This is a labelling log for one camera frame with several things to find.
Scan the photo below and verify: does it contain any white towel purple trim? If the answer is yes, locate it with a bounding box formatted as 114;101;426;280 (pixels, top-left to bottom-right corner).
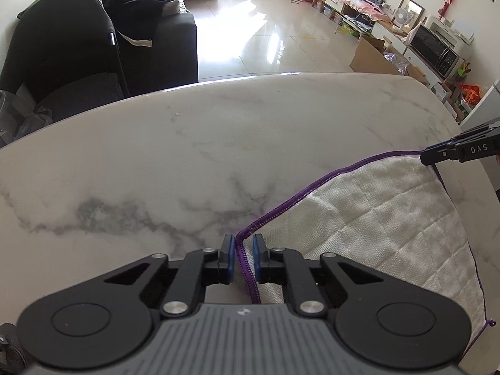
236;151;493;342

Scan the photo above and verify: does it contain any white refrigerator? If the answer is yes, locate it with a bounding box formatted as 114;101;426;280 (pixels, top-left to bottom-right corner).
460;80;500;131

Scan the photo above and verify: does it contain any black microwave oven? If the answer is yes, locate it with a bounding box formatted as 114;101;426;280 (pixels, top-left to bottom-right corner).
409;25;459;79

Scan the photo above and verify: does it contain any black round phone stand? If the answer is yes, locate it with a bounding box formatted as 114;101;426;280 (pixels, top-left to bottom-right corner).
1;323;28;374

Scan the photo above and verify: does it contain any white printer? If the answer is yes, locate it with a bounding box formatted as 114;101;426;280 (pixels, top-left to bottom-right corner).
425;15;472;51

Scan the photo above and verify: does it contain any open cardboard box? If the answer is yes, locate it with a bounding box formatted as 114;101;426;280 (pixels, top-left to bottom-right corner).
349;36;428;86

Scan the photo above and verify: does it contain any small white desk fan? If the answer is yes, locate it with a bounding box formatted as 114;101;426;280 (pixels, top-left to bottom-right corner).
393;7;413;34

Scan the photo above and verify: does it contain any dark grey sofa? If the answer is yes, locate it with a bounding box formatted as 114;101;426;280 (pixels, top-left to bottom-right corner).
98;0;199;96

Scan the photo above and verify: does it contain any black clothing on sofa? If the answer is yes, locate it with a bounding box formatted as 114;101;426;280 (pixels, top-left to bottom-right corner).
100;0;181;48

